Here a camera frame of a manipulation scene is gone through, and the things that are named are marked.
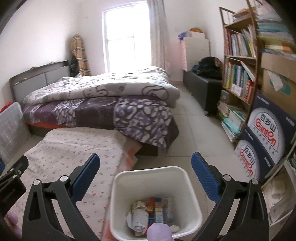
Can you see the orange snack wrapper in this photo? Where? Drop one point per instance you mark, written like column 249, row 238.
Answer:
column 154, row 203

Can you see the light blue tissue pack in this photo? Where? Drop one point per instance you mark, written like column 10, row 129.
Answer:
column 161, row 214

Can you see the brown cardboard box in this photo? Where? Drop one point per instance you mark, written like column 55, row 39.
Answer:
column 279, row 81

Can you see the white pink drawer cabinet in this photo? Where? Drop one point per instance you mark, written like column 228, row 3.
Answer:
column 194, row 48

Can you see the purple gloved hand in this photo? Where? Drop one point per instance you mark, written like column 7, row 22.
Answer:
column 159, row 232

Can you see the white curtain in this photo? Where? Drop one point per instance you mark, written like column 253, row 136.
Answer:
column 159, row 35

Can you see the white trash bin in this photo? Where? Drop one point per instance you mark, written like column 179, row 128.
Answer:
column 141, row 198

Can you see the dark bed frame headboard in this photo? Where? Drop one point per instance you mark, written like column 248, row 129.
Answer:
column 25, row 83

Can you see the wooden bookshelf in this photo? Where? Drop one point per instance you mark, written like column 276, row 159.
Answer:
column 241, row 75

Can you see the ganten water carton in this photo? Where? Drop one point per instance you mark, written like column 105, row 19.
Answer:
column 253, row 157
column 272, row 126

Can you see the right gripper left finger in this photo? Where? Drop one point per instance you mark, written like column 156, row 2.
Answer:
column 82, row 177

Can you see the purple patterned blanket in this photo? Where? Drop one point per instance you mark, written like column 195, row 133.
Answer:
column 145, row 119

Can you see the grey checked cushion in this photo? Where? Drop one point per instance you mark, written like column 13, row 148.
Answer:
column 14, row 132

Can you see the plaid fabric roll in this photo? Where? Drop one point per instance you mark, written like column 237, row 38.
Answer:
column 78, row 51

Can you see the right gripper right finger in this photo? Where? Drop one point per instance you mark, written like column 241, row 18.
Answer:
column 208, row 175

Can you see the white diaper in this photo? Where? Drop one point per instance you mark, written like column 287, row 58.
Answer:
column 138, row 220

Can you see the white cartoon print duvet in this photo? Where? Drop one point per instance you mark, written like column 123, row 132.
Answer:
column 152, row 81

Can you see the white paper cup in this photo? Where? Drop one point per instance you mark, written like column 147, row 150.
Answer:
column 138, row 205

